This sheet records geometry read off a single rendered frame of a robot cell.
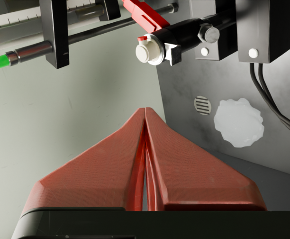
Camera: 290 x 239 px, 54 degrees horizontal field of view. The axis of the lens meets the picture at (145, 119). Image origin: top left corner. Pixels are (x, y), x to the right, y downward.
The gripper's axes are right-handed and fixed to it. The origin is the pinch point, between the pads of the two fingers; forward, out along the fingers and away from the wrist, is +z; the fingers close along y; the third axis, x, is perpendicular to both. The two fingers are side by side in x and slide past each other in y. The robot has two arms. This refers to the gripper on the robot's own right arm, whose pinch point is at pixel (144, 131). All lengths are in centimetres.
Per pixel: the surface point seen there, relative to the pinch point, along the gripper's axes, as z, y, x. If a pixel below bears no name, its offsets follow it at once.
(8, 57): 23.3, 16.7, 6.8
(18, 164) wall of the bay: 24.5, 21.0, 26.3
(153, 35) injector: 14.3, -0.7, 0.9
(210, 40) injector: 15.4, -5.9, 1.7
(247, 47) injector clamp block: 20.9, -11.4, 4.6
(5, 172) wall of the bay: 22.9, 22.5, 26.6
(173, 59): 11.8, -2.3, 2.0
